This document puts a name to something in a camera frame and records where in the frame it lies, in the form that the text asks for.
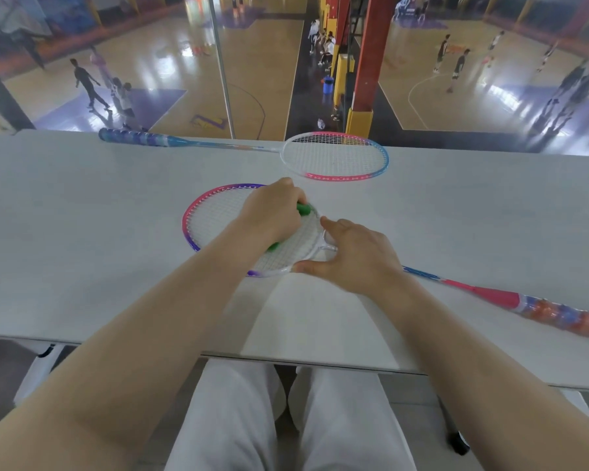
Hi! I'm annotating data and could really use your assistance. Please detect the white table leg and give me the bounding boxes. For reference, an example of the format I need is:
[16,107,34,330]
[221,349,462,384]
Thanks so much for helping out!
[559,389,589,419]
[13,343,67,408]
[437,394,471,456]

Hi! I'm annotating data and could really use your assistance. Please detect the green black cleaning cloth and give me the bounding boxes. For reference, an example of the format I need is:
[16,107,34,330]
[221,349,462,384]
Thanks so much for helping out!
[266,201,319,254]

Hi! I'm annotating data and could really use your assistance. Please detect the group of distant people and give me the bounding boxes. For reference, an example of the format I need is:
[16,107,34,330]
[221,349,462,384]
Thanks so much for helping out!
[9,19,589,135]

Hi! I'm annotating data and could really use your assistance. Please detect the pink blue badminton racket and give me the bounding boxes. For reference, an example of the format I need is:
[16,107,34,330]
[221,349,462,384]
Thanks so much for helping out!
[98,127,390,182]

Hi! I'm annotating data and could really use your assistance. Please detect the purple pink badminton racket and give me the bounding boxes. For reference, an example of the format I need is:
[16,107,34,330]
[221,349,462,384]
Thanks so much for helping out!
[182,183,589,344]

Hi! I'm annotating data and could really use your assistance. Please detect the red pillar with yellow base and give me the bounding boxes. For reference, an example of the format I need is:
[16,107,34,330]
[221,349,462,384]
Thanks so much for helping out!
[345,0,399,139]

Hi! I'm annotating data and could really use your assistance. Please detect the person's right hand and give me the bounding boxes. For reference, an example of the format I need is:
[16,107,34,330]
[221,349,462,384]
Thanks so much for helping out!
[292,216,408,299]

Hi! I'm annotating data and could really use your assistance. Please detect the dark hoop post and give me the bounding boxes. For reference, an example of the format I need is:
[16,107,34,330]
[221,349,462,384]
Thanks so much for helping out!
[0,63,36,132]

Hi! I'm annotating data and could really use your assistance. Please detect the yellow padded post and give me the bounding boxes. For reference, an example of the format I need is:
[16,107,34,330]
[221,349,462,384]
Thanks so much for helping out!
[332,53,355,107]

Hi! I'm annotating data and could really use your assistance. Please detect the metal window mullion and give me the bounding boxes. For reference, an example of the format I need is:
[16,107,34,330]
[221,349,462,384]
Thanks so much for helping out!
[207,0,236,139]

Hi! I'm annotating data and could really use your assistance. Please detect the person's white trousers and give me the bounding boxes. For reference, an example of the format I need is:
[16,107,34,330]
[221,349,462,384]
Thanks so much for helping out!
[164,360,416,471]

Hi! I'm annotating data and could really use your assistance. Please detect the person's left hand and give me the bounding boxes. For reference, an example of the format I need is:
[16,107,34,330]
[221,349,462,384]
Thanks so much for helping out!
[233,177,309,251]

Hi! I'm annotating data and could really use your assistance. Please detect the person's right forearm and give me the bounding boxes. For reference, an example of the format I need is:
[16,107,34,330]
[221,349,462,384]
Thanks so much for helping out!
[378,274,589,471]

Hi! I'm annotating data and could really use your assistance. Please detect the person's left forearm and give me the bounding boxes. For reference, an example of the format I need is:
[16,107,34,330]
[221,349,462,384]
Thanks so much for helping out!
[0,225,271,471]

